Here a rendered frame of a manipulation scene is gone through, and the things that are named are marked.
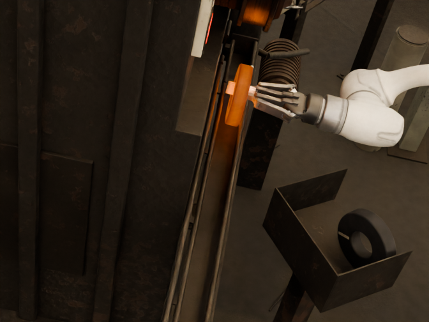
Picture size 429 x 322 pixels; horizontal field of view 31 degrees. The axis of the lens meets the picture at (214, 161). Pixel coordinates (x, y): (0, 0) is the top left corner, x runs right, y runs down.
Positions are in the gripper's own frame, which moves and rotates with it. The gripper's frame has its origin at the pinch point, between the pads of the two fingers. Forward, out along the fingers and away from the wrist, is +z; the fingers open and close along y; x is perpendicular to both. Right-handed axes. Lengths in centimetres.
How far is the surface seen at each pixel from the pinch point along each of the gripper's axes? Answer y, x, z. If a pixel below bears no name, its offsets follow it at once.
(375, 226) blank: -33.8, 0.0, -34.2
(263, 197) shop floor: 39, -75, -23
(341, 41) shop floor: 145, -74, -50
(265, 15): -2.7, 24.4, 0.1
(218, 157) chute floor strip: -12.1, -12.5, 1.3
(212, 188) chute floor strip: -21.8, -13.4, 1.2
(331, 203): -16.2, -14.2, -28.6
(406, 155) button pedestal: 77, -72, -76
